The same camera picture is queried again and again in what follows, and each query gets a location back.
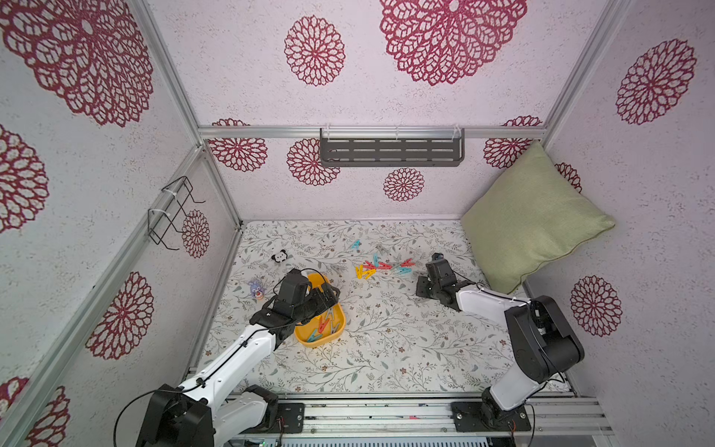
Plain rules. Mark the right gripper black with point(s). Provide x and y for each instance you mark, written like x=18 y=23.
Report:
x=424 y=285

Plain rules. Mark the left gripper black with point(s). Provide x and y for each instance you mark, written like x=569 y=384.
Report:
x=330 y=298

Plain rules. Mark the yellow plastic storage box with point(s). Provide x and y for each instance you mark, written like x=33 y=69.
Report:
x=338 y=318

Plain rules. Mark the red clothespin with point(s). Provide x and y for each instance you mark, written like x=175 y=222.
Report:
x=323 y=324
x=376 y=265

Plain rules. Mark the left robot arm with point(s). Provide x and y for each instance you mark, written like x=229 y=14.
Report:
x=196 y=413

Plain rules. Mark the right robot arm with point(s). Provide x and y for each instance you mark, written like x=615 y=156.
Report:
x=543 y=341

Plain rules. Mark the yellow clothespin pair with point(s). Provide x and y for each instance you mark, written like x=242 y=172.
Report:
x=364 y=273

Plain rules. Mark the black white plush toy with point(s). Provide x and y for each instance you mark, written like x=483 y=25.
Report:
x=280 y=257

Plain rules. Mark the floral table mat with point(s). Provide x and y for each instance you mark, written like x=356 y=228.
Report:
x=394 y=341

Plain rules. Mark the green pillow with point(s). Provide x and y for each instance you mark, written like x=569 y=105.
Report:
x=530 y=217

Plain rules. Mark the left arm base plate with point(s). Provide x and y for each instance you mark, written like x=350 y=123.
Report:
x=282 y=418

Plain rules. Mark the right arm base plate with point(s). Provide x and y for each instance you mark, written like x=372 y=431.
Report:
x=488 y=417

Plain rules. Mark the grey wall shelf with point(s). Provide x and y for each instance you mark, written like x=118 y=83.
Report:
x=444 y=149

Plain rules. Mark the black wire wall rack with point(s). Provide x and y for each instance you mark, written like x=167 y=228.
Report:
x=162 y=220

